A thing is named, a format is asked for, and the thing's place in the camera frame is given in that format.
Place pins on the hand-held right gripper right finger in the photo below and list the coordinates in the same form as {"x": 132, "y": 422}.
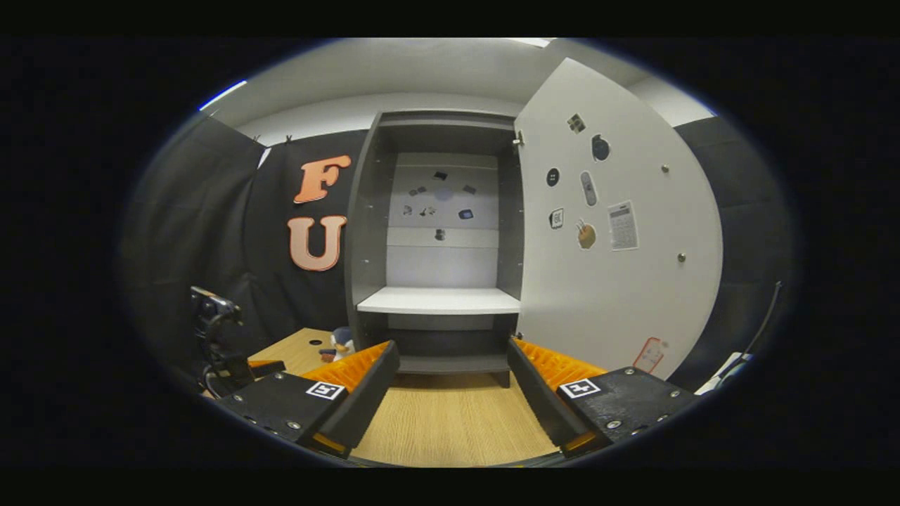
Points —
{"x": 538, "y": 397}

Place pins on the black backdrop cloth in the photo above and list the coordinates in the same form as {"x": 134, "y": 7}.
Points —
{"x": 183, "y": 211}

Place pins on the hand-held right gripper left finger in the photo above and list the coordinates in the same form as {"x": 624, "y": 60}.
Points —
{"x": 369, "y": 397}

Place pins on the grey cabinet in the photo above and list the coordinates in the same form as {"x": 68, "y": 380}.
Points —
{"x": 365, "y": 246}

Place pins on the beige cabinet door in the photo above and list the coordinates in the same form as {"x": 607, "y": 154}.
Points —
{"x": 619, "y": 302}

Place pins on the long ceiling strip light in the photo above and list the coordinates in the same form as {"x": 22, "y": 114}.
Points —
{"x": 223, "y": 95}

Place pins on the white cabinet shelf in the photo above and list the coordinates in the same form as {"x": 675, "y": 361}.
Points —
{"x": 439, "y": 301}

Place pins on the wide ceiling light panel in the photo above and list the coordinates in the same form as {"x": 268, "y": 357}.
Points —
{"x": 534, "y": 41}

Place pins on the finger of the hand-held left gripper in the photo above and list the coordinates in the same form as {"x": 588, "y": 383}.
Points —
{"x": 271, "y": 366}

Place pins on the penguin plush toy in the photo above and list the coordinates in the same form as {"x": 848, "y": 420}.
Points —
{"x": 343, "y": 342}

